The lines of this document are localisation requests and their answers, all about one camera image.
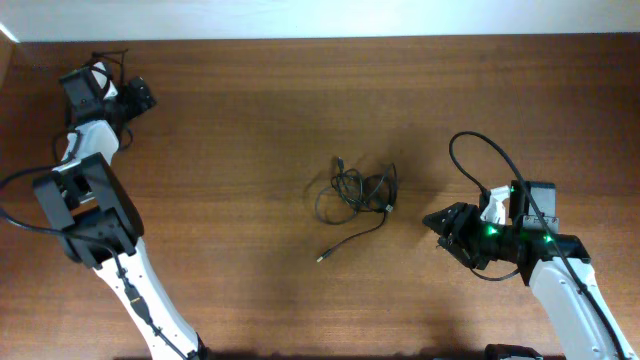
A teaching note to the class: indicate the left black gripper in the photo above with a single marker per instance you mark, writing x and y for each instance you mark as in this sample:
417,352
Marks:
138,93

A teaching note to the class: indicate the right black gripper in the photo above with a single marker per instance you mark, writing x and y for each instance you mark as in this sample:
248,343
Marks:
467,235

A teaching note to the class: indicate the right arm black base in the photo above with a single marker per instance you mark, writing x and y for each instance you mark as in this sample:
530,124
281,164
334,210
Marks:
510,352

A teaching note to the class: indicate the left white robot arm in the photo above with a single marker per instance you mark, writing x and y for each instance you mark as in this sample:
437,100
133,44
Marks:
98,223

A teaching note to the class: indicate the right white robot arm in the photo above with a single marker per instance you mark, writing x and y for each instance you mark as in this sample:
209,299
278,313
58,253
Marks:
517,224

